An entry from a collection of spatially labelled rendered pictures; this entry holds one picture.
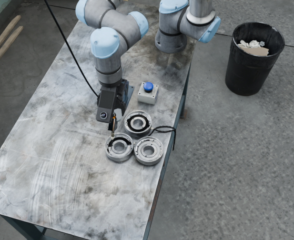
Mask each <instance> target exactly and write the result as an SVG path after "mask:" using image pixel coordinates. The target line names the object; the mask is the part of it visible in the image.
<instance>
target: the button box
mask: <svg viewBox="0 0 294 240"><path fill-rule="evenodd" d="M144 83H145V82H142V84H141V87H140V90H139V92H138V102H143V103H147V104H152V105H154V104H155V102H156V99H157V96H158V93H159V85H155V84H153V89H152V90H145V89H144V88H143V85H144Z"/></svg>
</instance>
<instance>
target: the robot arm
mask: <svg viewBox="0 0 294 240"><path fill-rule="evenodd" d="M121 2H122V0H79V2H78V4H77V6H76V16H77V18H78V19H79V20H80V21H82V22H83V23H85V24H86V25H87V26H89V27H92V28H94V29H96V30H95V31H94V32H93V33H92V34H91V52H92V54H93V59H94V64H95V65H94V67H95V69H96V74H97V78H98V81H99V83H100V84H101V85H102V86H101V89H100V91H101V92H100V93H99V95H98V97H97V106H98V109H97V114H96V120H97V121H99V122H104V123H111V122H112V118H113V113H114V112H115V113H116V121H118V122H119V121H121V120H122V118H123V116H124V113H125V111H126V104H125V102H124V101H122V100H123V99H122V97H123V94H124V91H125V95H126V94H127V91H128V85H127V80H126V79H122V64H121V56H122V55H123V54H124V53H125V52H126V51H128V50H129V49H130V48H131V47H132V46H133V45H134V44H135V43H136V42H138V41H140V40H141V39H142V37H143V36H144V35H145V34H146V33H147V31H148V28H149V26H148V22H147V20H146V18H145V17H144V16H143V15H142V14H141V13H139V12H137V11H133V12H131V13H128V14H127V15H124V14H122V13H120V12H118V11H116V9H117V7H118V6H119V4H120V3H121ZM212 2H213V0H190V4H188V0H161V2H160V8H159V29H158V31H157V33H156V36H155V46H156V47H157V49H159V50H160V51H162V52H165V53H178V52H180V51H182V50H183V49H185V47H186V45H187V36H189V37H191V38H193V39H196V40H198V41H200V42H202V43H208V42H209V41H210V40H211V39H212V37H213V36H214V35H215V33H216V31H217V29H218V27H219V25H220V22H221V19H220V18H219V17H218V16H217V17H216V16H215V8H214V6H213V5H212ZM186 35H187V36H186ZM123 81H125V83H124V84H123V83H122V82H123Z"/></svg>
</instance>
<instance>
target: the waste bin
mask: <svg viewBox="0 0 294 240"><path fill-rule="evenodd" d="M241 40H243V41H244V42H245V43H248V44H249V43H250V42H251V41H253V40H256V41H257V42H259V43H260V42H261V41H263V42H264V46H260V47H263V48H266V49H269V50H268V52H269V53H268V54H267V56H259V55H254V54H250V53H248V52H246V51H244V50H243V49H241V48H240V47H239V46H238V44H241V43H240V41H241ZM284 47H285V41H284V37H283V35H282V34H281V32H280V31H279V30H278V29H277V28H275V27H274V26H272V25H269V24H267V23H263V22H258V21H250V22H245V23H242V24H240V25H239V26H237V27H236V28H235V30H234V31H233V34H232V40H231V45H230V55H229V60H228V65H227V71H226V76H225V83H226V86H227V87H228V88H229V89H230V90H231V91H232V92H234V93H236V94H238V95H243V96H250V95H254V94H256V93H257V92H258V91H259V90H260V89H261V87H262V86H263V84H264V82H265V80H266V78H267V76H268V75H269V73H270V71H271V69H272V67H273V65H274V64H275V62H276V61H277V59H278V57H279V55H280V53H281V52H282V51H283V49H284Z"/></svg>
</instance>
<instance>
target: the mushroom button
mask: <svg viewBox="0 0 294 240"><path fill-rule="evenodd" d="M143 88H144V89H145V90H152V89H153V84H152V83H151V82H146V83H144V85H143Z"/></svg>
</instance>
